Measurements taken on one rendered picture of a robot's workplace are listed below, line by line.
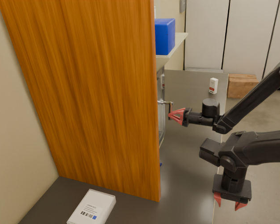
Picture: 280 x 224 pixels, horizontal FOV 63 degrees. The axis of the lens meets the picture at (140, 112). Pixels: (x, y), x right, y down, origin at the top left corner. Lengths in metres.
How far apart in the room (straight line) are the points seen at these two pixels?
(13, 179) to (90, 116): 0.40
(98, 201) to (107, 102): 0.41
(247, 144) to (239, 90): 3.21
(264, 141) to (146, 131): 0.37
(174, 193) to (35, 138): 0.62
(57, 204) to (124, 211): 0.28
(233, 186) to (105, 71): 0.49
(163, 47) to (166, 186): 0.59
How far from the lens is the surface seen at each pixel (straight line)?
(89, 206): 0.97
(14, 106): 0.95
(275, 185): 2.50
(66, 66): 0.78
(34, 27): 0.81
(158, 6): 0.98
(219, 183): 0.73
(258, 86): 0.90
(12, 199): 1.06
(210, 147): 0.66
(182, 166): 1.12
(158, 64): 0.72
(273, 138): 0.51
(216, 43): 3.89
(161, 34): 0.70
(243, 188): 0.74
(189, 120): 1.05
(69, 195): 1.08
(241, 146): 0.55
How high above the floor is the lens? 1.72
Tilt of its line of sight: 31 degrees down
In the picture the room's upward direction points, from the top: 5 degrees counter-clockwise
